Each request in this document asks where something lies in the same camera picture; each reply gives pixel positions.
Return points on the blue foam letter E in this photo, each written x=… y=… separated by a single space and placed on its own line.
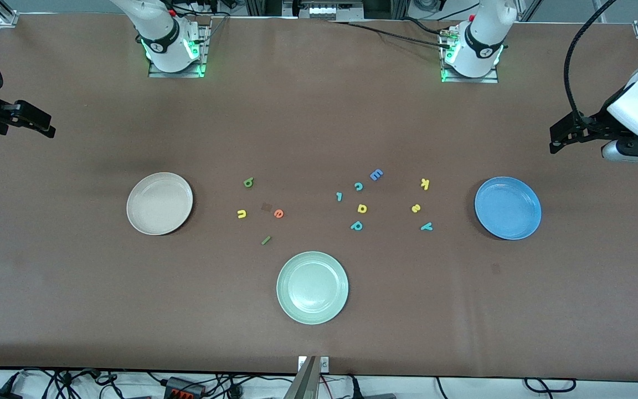
x=376 y=175

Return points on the grey metal camera bar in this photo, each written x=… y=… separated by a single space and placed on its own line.
x=303 y=382

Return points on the black orange power strip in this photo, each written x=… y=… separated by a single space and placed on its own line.
x=183 y=386

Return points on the white mounting bracket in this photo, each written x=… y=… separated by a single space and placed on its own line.
x=324 y=364

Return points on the green foam letter b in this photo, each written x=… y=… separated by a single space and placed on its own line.
x=248 y=182

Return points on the blue plate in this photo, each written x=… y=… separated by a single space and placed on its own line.
x=507 y=208

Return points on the teal foam letter p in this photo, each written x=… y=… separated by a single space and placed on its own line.
x=356 y=226

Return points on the teal foam letter y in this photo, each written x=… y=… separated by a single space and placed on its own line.
x=427 y=225

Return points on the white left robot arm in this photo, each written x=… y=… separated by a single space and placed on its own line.
x=479 y=39

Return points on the pale green plate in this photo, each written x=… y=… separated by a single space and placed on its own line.
x=312 y=288

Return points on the yellow foam letter k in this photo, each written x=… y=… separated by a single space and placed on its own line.
x=424 y=184

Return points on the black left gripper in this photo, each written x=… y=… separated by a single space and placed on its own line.
x=595 y=123

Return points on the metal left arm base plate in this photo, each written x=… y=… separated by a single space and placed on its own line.
x=466 y=80

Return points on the metal control device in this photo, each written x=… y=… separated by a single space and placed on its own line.
x=324 y=11

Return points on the beige brown plate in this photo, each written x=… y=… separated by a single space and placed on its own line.
x=158 y=205

